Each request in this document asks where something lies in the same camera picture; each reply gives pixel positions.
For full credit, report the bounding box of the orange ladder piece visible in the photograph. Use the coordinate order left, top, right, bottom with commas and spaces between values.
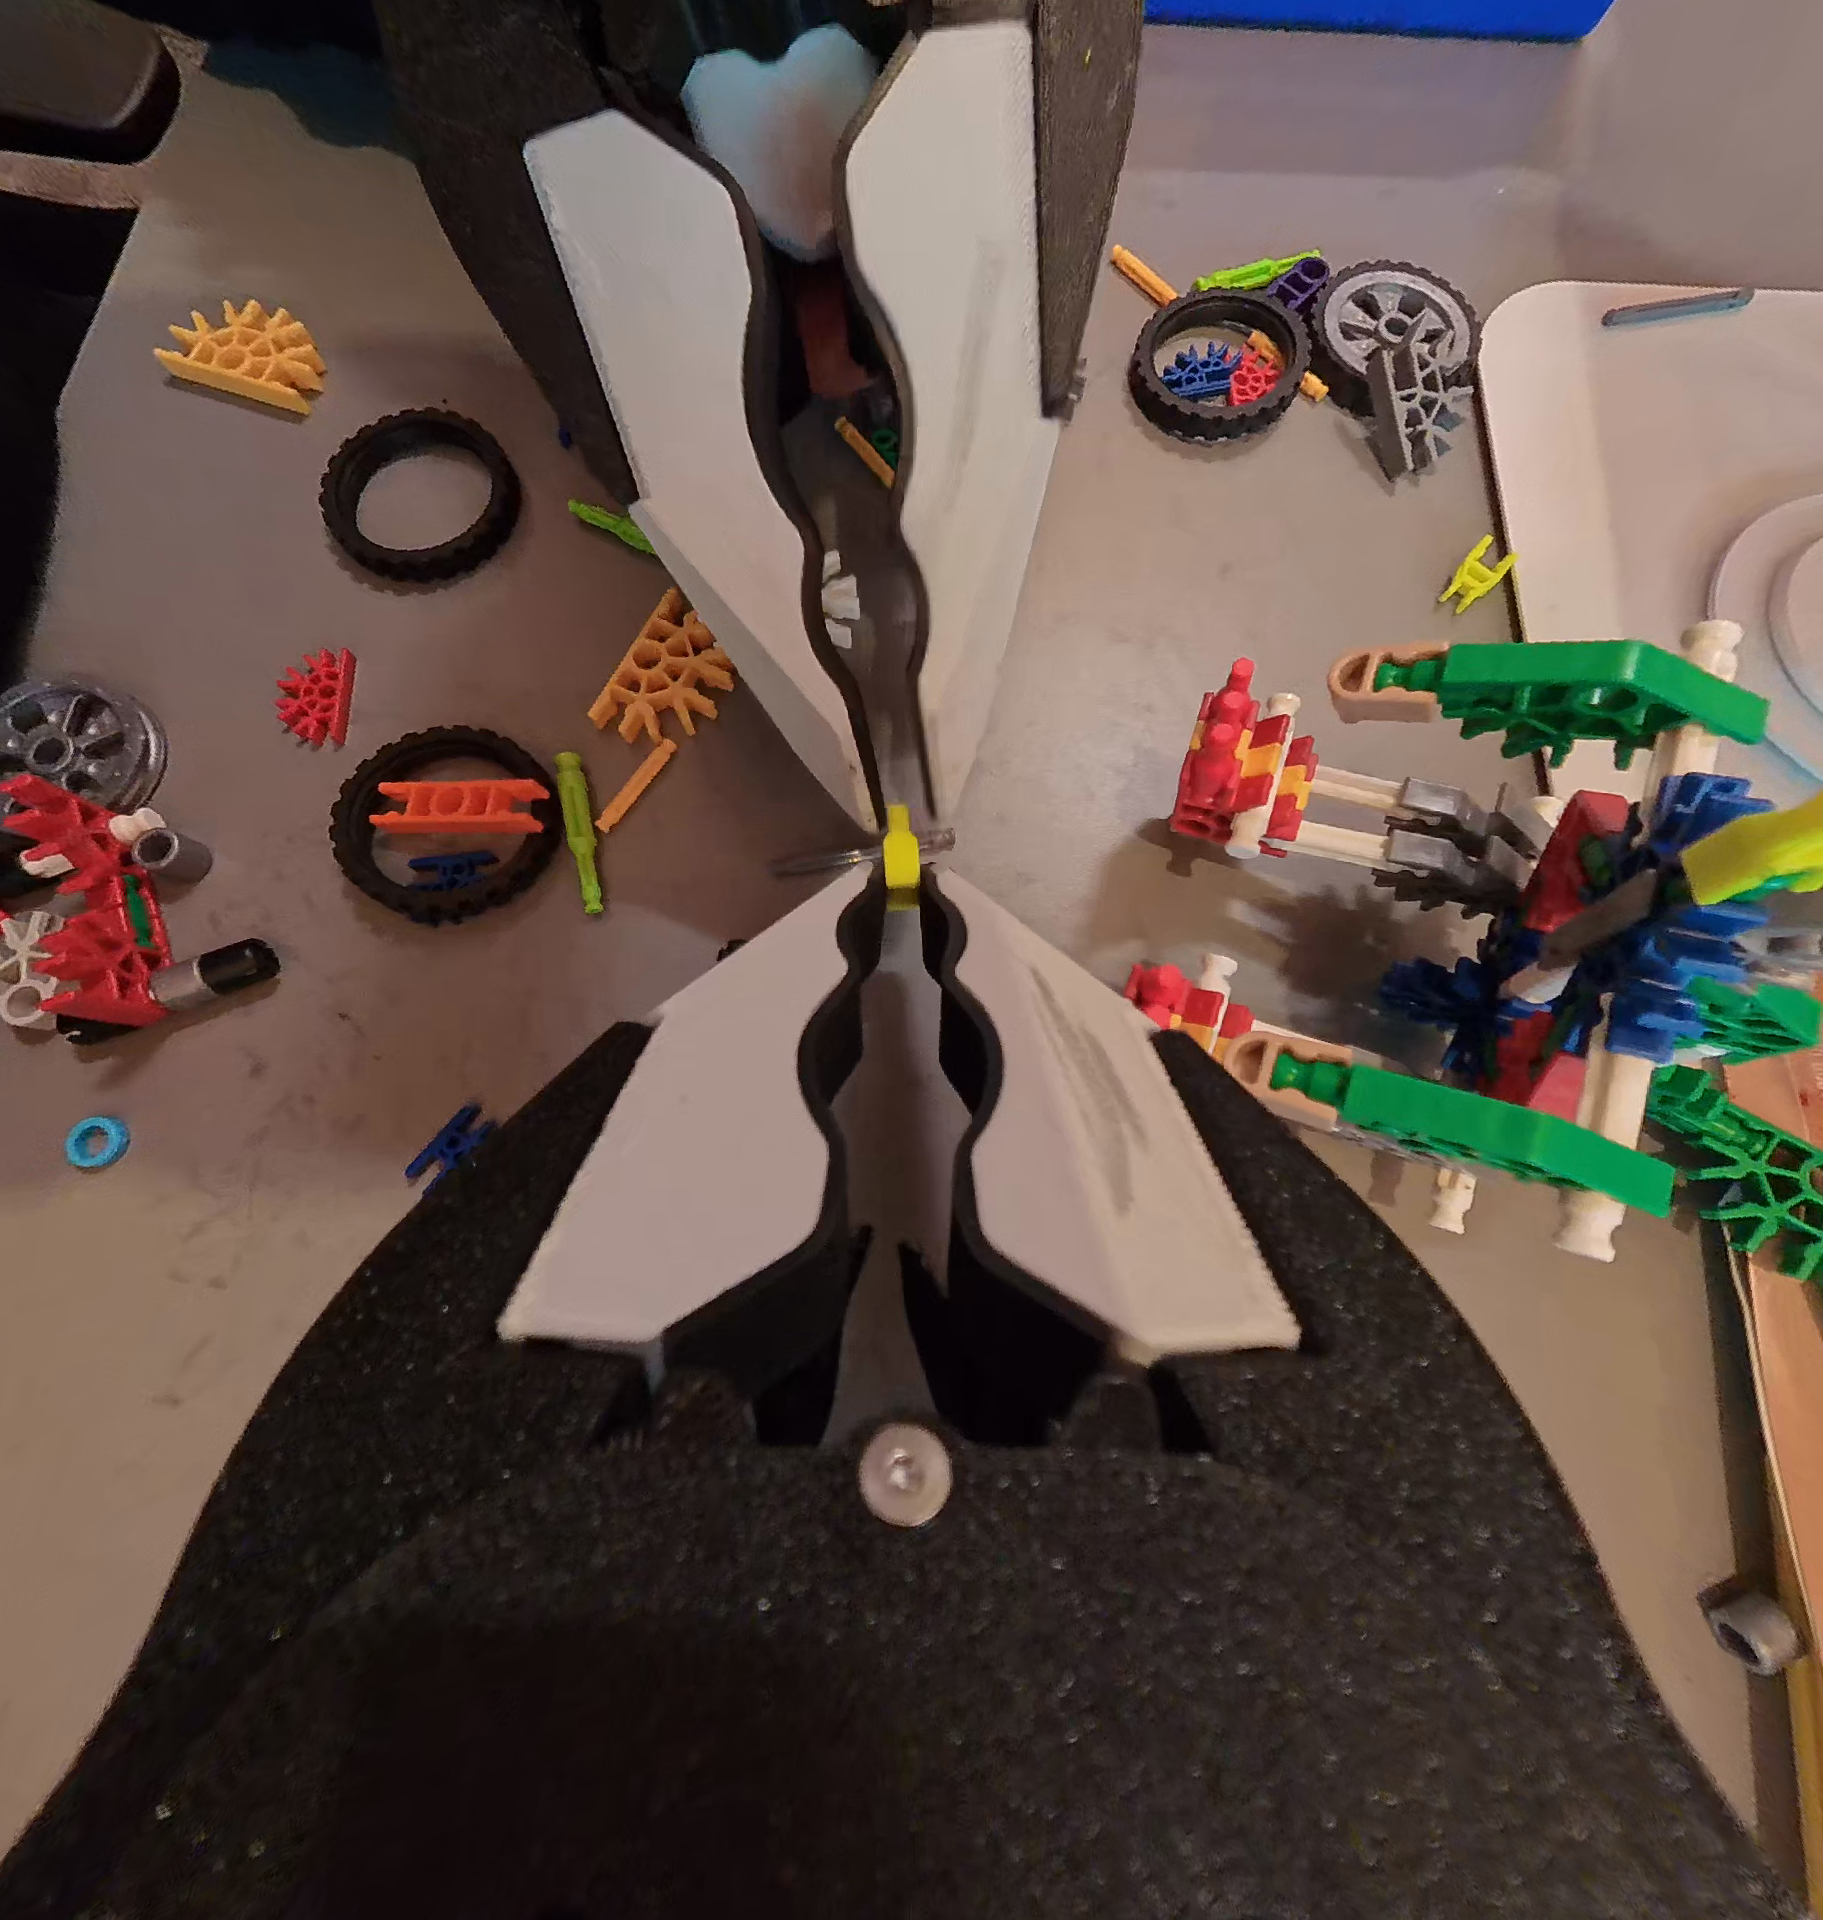
364, 779, 550, 839

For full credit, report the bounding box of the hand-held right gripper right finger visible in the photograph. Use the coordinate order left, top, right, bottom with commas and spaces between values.
924, 865, 1304, 1370

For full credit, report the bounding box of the grey tube piece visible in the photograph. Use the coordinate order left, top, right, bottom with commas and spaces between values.
1698, 1583, 1808, 1679

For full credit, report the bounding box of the multicolour construction toy model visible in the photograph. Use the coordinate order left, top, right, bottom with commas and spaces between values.
1121, 615, 1823, 1390

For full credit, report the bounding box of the grey pulley wheel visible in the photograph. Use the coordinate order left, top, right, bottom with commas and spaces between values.
0, 678, 174, 828

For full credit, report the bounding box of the blue box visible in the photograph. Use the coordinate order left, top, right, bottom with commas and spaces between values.
1145, 0, 1619, 48

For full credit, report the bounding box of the printed cardboard box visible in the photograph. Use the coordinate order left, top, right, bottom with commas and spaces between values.
1716, 1048, 1823, 1920

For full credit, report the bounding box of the grey spoked toy wheel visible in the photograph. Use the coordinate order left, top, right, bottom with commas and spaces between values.
1309, 255, 1483, 422

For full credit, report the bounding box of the orange lattice connector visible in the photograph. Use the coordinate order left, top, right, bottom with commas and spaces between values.
585, 591, 738, 754

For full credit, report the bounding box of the grey lattice connector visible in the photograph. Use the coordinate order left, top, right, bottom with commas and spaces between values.
1364, 335, 1482, 484

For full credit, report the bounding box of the thin grey rod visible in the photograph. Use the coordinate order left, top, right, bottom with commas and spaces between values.
773, 835, 959, 886

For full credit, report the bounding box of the yellow fan connector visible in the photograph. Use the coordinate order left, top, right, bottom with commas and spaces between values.
154, 297, 331, 422

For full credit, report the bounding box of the white disc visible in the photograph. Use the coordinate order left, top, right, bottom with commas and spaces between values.
1707, 488, 1823, 733

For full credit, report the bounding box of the blue lattice connector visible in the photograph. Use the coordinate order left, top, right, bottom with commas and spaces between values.
401, 1104, 505, 1185

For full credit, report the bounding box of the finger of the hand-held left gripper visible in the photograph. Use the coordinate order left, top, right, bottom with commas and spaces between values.
846, 20, 1068, 848
522, 119, 888, 839

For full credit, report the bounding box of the red half-round connector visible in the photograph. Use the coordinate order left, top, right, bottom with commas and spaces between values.
272, 650, 359, 754

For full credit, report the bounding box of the red toy model with tubes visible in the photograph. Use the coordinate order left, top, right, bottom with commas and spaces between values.
0, 770, 287, 1048

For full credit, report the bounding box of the white board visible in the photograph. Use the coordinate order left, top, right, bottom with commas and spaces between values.
1472, 275, 1823, 797

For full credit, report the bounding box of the grey blue bar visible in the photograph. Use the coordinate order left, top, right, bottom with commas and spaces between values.
1596, 281, 1759, 332

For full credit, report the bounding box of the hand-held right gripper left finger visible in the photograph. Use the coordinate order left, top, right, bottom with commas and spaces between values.
498, 865, 871, 1390

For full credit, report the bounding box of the empty black toy tyre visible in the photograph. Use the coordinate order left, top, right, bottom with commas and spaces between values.
316, 410, 522, 591

